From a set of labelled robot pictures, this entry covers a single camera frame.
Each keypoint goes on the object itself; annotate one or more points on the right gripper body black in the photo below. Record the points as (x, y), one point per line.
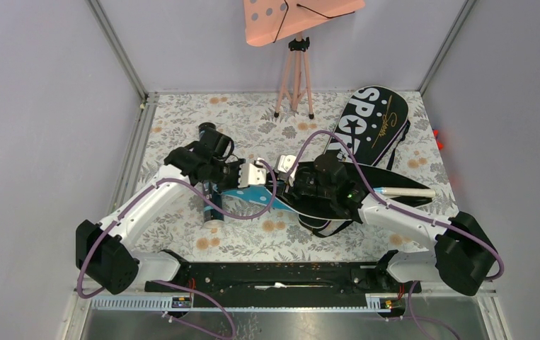
(307, 183)

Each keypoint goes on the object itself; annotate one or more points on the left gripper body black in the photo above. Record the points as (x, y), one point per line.
(226, 176)

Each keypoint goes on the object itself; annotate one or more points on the blue racket bag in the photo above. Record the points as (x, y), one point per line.
(315, 214)

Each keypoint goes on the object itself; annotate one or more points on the black sport racket bag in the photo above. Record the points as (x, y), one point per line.
(372, 124)

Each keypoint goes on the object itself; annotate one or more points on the blue racket white grip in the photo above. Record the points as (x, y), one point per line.
(410, 192)

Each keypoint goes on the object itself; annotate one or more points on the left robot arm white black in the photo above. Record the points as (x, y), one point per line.
(104, 250)

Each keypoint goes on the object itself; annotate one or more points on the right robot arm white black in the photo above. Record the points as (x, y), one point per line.
(456, 250)

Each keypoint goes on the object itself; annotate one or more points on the floral table mat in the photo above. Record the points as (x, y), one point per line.
(276, 235)

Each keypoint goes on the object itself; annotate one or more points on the pink music stand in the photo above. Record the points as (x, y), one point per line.
(268, 21)

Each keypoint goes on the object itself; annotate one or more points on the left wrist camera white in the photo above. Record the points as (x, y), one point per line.
(252, 175)

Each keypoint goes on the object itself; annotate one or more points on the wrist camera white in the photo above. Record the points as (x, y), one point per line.
(252, 175)
(286, 167)

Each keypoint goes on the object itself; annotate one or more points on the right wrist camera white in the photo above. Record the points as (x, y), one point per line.
(286, 167)

